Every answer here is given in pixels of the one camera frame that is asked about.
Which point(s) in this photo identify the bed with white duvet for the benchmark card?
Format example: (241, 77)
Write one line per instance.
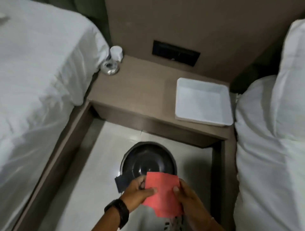
(274, 142)

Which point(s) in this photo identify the person's white printed shirt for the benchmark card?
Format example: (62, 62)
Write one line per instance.
(152, 221)

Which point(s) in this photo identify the black wall switch panel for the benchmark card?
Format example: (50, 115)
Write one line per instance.
(175, 52)

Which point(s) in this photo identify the person's right hand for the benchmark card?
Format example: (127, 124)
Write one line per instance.
(190, 202)

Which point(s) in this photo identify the brown wooden nightstand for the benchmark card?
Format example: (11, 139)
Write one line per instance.
(152, 102)

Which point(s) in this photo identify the brown wooden headboard panel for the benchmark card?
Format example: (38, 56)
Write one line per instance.
(202, 28)

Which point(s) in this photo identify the person's left thumb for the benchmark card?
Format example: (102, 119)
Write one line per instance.
(149, 190)

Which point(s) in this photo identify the bed with white sheet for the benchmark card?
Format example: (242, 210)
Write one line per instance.
(35, 83)

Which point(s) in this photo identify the white paper cup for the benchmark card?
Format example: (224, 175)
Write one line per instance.
(116, 52)

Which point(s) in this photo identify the person's left hand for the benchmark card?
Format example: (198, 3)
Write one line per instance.
(133, 194)

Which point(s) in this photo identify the person's right forearm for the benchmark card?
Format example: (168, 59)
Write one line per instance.
(211, 225)

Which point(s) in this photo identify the person's left forearm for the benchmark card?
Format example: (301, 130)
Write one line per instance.
(110, 220)

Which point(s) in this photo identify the person's right thumb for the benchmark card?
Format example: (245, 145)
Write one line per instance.
(177, 194)

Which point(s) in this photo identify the black wristwatch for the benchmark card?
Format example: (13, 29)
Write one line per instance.
(119, 210)

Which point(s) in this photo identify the black round trash bin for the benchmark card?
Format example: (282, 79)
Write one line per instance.
(147, 163)

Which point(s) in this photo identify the red paper card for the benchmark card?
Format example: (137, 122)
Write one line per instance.
(163, 192)

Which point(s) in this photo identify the white square tray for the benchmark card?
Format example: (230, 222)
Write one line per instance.
(202, 101)

